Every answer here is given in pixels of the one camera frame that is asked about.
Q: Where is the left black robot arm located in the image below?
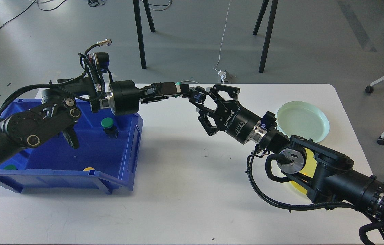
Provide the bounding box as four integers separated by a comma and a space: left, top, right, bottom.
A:
0, 39, 189, 164

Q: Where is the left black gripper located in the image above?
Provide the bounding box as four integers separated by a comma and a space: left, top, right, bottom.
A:
110, 80, 190, 116

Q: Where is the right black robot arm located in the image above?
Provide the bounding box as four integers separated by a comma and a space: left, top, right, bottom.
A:
186, 85, 384, 245

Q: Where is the yellow plate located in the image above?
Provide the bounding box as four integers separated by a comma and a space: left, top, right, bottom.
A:
290, 148, 317, 196

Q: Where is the black floor cable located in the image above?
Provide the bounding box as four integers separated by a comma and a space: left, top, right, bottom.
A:
0, 0, 68, 56

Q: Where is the light green plate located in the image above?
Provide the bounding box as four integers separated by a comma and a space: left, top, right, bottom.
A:
276, 101, 330, 143

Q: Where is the black stand leg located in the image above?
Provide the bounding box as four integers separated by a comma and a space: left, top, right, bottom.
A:
132, 0, 155, 69
253, 0, 279, 73

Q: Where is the white power adapter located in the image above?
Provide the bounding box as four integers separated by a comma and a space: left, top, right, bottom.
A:
217, 70, 233, 84

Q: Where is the green push button bin corner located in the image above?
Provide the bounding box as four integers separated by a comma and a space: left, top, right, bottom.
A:
3, 164, 18, 170

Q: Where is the blue plastic bin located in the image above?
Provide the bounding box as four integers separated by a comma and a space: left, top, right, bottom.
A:
0, 100, 143, 194

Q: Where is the black stand leg left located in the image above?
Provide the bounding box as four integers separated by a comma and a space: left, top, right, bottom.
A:
132, 0, 155, 69

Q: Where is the black stand leg right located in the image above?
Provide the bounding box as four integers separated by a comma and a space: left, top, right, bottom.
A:
253, 0, 279, 73

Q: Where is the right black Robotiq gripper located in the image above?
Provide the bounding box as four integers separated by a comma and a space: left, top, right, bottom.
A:
193, 85, 261, 144

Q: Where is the white power cable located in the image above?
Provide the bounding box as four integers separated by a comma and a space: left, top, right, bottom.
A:
177, 0, 231, 84

